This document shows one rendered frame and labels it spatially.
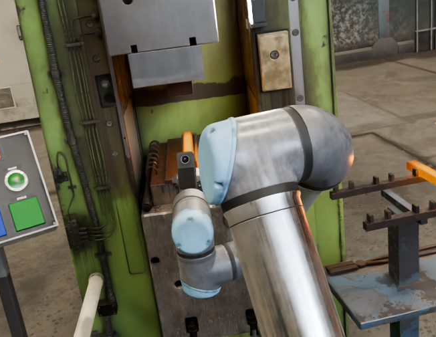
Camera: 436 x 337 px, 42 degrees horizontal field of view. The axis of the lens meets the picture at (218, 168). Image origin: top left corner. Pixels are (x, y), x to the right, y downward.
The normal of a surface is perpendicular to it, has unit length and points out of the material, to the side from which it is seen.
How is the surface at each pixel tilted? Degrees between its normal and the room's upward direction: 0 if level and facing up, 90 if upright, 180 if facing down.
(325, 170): 122
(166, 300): 90
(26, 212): 60
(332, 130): 65
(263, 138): 52
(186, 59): 90
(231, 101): 90
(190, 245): 86
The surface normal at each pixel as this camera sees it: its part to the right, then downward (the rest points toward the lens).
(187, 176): -0.06, -0.12
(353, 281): -0.12, -0.93
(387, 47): 0.22, 0.31
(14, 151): 0.35, -0.26
